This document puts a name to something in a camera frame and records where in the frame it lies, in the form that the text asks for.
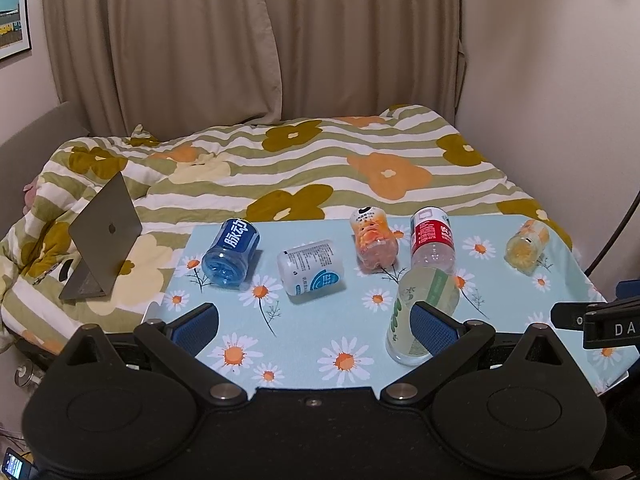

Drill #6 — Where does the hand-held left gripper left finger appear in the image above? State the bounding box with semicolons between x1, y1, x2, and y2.
62;302;249;405

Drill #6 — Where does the pink pillow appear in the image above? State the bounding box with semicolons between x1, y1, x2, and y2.
22;178;41;211

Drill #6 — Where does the white label plastic bottle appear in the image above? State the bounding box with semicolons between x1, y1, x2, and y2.
277;239;347;302

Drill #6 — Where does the blue plastic bottle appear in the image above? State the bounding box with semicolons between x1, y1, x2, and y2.
201;218;263;289

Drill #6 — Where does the red label clear bottle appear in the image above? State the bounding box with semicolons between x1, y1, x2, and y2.
410;206;457;275

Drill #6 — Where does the striped floral blanket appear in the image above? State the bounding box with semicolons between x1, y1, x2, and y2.
0;105;576;356

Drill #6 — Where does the black cable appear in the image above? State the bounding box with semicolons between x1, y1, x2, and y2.
583;195;640;278

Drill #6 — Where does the orange plastic bottle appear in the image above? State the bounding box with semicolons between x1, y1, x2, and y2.
350;206;400;273

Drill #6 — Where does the black phone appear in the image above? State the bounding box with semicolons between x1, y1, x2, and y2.
2;447;34;480

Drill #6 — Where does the beige curtain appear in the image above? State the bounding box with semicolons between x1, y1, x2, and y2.
40;0;468;136

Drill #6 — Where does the daisy print tablecloth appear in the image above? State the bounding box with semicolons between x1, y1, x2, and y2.
144;214;630;395

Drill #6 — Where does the grey laptop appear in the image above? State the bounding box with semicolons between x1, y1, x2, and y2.
59;171;143;302

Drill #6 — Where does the framed wall picture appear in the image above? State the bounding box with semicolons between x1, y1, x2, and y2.
0;0;33;64

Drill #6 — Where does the small yellow plastic bottle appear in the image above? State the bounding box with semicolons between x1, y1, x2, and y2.
505;219;551;271

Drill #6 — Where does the grey bed headboard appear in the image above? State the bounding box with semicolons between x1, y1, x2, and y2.
0;101;92;241

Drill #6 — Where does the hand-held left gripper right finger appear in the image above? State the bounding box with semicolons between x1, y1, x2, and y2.
380;302;568;405

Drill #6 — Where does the green label plastic bottle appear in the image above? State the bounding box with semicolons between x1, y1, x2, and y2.
385;267;461;366

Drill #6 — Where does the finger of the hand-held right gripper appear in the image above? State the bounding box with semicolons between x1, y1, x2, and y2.
551;302;609;332

